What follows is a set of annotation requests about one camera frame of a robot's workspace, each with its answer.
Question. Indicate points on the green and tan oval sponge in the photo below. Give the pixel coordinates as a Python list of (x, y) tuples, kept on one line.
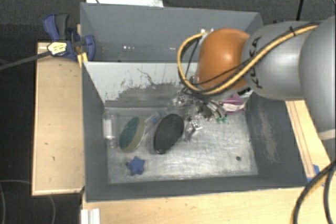
[(131, 135)]

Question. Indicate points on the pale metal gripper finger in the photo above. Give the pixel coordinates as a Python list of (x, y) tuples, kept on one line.
[(189, 135), (197, 127)]

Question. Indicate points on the pale wood board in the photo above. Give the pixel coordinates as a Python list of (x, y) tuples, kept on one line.
[(57, 123)]

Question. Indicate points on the clear plastic bottle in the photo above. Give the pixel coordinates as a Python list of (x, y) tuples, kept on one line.
[(155, 119)]

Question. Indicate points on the clear glass jar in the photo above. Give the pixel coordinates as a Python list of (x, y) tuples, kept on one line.
[(109, 128)]

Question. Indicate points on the blue star toy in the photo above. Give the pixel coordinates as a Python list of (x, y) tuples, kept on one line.
[(136, 165)]

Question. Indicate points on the grey metal bin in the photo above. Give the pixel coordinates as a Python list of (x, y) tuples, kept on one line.
[(210, 154)]

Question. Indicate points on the purple and white packet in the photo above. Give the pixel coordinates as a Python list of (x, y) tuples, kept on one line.
[(235, 106)]

